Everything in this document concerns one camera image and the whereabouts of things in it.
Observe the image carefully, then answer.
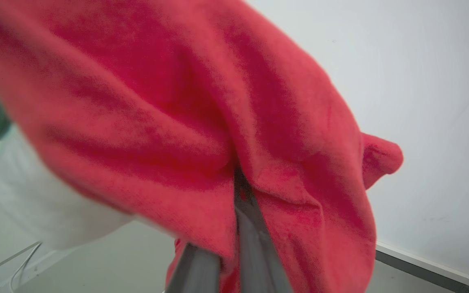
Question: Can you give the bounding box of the thin white cable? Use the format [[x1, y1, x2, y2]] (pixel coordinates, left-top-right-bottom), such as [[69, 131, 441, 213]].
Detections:
[[9, 242, 43, 293]]

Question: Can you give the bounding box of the red clothing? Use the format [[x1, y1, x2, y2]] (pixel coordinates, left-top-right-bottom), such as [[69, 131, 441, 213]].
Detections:
[[0, 0, 404, 293]]

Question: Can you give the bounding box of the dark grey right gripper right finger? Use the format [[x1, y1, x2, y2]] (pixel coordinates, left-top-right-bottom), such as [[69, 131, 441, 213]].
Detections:
[[234, 166, 294, 293]]

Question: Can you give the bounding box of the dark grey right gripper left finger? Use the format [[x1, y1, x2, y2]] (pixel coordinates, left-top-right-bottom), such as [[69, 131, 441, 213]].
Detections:
[[164, 242, 221, 293]]

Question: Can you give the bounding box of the dark grey baseboard strip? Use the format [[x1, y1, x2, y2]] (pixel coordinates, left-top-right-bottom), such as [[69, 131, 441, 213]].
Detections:
[[375, 242, 469, 293]]

